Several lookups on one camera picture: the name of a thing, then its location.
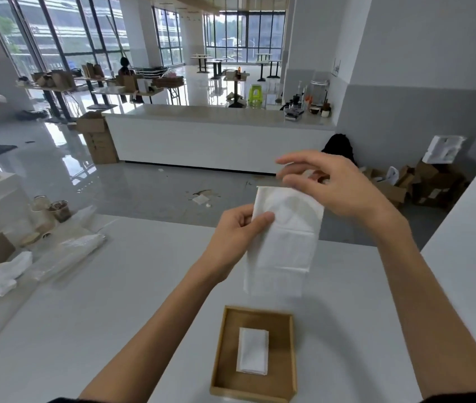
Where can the person's left hand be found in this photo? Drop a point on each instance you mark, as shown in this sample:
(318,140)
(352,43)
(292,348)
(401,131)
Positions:
(225,243)

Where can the person's right hand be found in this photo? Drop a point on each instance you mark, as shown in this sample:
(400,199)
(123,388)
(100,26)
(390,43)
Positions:
(347,188)

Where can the person's right thumb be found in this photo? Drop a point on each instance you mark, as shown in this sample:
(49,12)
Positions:
(301,183)

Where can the person's left thumb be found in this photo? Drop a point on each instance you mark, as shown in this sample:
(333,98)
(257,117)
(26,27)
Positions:
(260,223)

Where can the white paper napkin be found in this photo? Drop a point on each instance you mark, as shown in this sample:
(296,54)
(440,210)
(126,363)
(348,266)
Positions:
(284,247)

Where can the person's left forearm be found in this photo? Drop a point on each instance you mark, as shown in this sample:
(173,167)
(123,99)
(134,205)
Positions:
(154,335)

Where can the person's right forearm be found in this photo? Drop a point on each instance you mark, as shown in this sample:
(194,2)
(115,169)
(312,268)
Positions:
(426,306)

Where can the black backpack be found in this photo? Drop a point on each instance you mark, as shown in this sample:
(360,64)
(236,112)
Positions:
(339,147)

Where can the white paper scrap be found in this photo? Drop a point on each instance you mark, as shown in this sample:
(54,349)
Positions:
(200,199)

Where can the black coffee equipment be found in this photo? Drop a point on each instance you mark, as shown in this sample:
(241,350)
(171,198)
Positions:
(294,108)

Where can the small potted plant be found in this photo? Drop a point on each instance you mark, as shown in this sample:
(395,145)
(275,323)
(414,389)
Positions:
(326,109)

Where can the long white counter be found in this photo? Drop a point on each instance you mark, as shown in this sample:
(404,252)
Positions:
(217,136)

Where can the green plastic stool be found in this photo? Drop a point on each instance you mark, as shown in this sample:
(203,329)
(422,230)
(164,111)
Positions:
(255,95)

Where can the small folded white napkin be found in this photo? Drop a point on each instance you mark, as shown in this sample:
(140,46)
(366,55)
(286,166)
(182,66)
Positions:
(253,351)

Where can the pile of opened cardboard boxes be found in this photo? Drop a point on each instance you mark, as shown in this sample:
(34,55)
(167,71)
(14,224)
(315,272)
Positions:
(431,186)

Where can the white foam packing block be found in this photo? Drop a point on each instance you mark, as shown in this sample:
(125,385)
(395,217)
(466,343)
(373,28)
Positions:
(443,150)

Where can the square wooden tray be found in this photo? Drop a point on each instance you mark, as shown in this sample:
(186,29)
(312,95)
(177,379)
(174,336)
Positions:
(229,373)

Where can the tall brown cardboard box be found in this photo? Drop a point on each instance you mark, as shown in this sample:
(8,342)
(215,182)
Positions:
(97,140)

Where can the clear plastic bag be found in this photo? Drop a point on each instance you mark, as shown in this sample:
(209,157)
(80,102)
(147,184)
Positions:
(68,253)

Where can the paper cup with dark contents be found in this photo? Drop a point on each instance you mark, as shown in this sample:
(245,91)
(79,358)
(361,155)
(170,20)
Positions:
(60,211)

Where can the clear glass jar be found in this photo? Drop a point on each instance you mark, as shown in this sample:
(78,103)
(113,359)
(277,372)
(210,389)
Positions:
(41,214)

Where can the table with brown paper bags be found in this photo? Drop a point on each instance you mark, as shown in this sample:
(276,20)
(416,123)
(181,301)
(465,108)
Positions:
(51,81)

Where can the crumpled white tissue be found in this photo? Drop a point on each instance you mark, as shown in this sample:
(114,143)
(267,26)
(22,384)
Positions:
(5,274)

